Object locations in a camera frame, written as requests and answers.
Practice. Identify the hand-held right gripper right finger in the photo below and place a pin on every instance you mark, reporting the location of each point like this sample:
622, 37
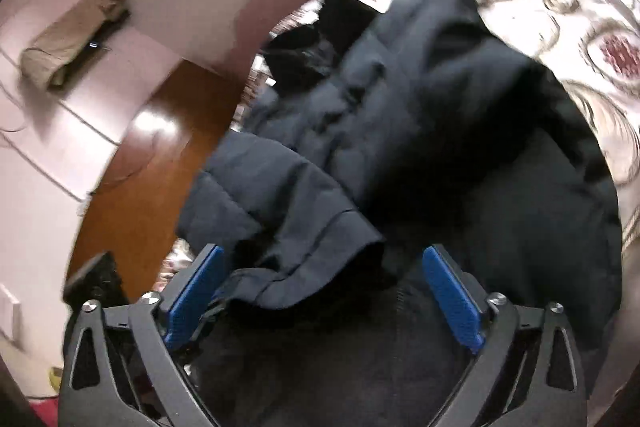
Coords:
452, 302

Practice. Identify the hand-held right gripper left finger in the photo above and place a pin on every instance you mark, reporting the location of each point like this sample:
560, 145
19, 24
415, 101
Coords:
192, 294

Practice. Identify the black padded jacket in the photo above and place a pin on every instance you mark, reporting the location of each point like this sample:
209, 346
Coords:
400, 107

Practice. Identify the black object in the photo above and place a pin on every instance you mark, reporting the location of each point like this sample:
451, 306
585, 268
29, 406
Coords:
97, 277

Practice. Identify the brown wooden headboard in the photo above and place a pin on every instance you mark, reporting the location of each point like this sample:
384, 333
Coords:
150, 157

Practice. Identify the red cloth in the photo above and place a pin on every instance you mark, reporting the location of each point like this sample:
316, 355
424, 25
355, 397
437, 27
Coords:
45, 414

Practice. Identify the khaki cloth bag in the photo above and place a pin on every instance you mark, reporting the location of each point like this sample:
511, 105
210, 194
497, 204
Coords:
70, 44

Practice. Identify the white wall socket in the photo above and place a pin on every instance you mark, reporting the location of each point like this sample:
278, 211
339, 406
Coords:
7, 314

